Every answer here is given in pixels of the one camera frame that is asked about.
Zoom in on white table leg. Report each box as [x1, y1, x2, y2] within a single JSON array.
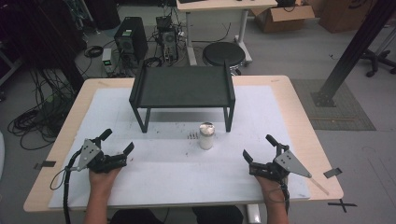
[[245, 203, 262, 224]]

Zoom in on small grey power supply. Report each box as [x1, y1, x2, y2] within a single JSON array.
[[101, 48, 117, 75]]

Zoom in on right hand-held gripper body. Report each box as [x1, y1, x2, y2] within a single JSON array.
[[247, 143, 313, 182]]

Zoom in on person's left leg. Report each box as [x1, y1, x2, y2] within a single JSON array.
[[108, 208, 165, 224]]

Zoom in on person's right hand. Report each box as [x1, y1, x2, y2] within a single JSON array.
[[253, 175, 290, 203]]

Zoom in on person's right leg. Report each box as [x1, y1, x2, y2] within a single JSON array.
[[191, 205, 245, 224]]

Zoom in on black computer tower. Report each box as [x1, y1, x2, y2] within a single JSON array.
[[113, 16, 149, 65]]

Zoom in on white can with silver lid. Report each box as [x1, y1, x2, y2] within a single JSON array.
[[198, 121, 217, 151]]

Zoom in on grey floor mat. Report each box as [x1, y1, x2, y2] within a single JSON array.
[[290, 77, 377, 132]]

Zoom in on black metal shelf rack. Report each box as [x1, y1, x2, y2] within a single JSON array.
[[128, 59, 236, 134]]

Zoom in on thick black corrugated cable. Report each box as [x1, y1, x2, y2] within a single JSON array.
[[62, 150, 82, 224]]

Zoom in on coiled black cable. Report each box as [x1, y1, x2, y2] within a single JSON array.
[[83, 45, 105, 59]]

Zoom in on black tape strip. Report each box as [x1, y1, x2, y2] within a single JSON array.
[[33, 160, 57, 171], [322, 167, 344, 179]]

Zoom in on black curtain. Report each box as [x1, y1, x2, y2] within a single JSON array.
[[0, 0, 89, 91]]

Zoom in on bundle of black floor cables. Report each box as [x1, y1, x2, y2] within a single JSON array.
[[7, 67, 79, 151]]

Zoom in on black office chair base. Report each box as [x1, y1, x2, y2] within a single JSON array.
[[360, 48, 396, 78]]

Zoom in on white desk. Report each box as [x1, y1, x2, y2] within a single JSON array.
[[175, 0, 279, 66]]

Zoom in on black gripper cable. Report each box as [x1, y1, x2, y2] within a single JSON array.
[[279, 180, 291, 217]]

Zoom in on person's leg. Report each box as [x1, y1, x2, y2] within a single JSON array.
[[191, 205, 245, 224], [108, 208, 165, 224]]

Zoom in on large closed cardboard box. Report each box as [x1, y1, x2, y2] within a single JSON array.
[[318, 0, 379, 35]]

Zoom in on open computer case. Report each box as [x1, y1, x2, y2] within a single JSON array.
[[155, 15, 180, 63]]

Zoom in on black metal beam stand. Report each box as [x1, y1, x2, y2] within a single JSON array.
[[310, 0, 396, 108]]

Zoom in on thin black cable loop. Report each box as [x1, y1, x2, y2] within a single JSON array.
[[49, 167, 78, 191]]

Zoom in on open cardboard box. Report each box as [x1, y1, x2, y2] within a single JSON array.
[[249, 4, 317, 34]]

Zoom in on person's left hand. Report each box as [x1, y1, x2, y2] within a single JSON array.
[[88, 166, 123, 196]]

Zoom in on round black stool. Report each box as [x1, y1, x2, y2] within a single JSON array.
[[202, 41, 248, 76]]

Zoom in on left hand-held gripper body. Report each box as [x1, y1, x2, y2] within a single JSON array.
[[76, 138, 129, 175]]

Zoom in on white table mat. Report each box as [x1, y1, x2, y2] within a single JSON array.
[[48, 85, 312, 209]]

